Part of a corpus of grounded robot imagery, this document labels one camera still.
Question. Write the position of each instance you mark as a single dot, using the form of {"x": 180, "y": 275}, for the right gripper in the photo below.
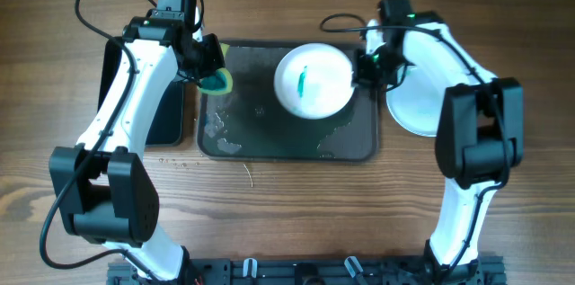
{"x": 358, "y": 75}

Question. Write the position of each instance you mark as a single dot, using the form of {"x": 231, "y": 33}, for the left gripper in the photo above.
{"x": 212, "y": 60}

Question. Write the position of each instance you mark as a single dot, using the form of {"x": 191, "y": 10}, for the green yellow sponge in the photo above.
{"x": 212, "y": 72}

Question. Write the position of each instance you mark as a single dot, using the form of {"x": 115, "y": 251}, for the white plate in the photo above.
{"x": 416, "y": 103}
{"x": 313, "y": 81}

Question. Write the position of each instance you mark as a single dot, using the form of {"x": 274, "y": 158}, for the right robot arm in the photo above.
{"x": 477, "y": 118}

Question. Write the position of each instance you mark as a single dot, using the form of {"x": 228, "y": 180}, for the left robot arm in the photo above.
{"x": 103, "y": 192}

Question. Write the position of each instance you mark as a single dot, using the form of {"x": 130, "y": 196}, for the dark brown serving tray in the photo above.
{"x": 249, "y": 124}

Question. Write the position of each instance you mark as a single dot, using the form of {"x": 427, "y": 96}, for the black water tub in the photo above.
{"x": 166, "y": 127}

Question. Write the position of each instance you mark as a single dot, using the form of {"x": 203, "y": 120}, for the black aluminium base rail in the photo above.
{"x": 389, "y": 270}

